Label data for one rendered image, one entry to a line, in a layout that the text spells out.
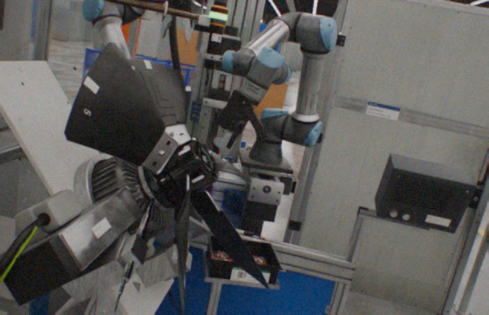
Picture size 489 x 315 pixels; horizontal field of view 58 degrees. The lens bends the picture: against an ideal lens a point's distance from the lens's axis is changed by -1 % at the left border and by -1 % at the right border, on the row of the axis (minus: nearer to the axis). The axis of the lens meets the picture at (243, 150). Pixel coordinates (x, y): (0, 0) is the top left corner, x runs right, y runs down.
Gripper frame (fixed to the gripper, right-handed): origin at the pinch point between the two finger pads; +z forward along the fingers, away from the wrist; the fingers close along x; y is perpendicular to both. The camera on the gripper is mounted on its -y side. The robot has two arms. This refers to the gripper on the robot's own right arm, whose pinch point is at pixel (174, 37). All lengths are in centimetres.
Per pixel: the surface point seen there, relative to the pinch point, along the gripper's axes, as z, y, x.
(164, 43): 30, 984, 319
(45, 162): 31, -74, 2
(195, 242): 69, -16, -24
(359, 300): 148, 123, -119
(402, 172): 26, -21, -85
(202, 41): -1, -54, -23
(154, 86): 13, -48, -11
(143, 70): 9.5, -45.8, -6.5
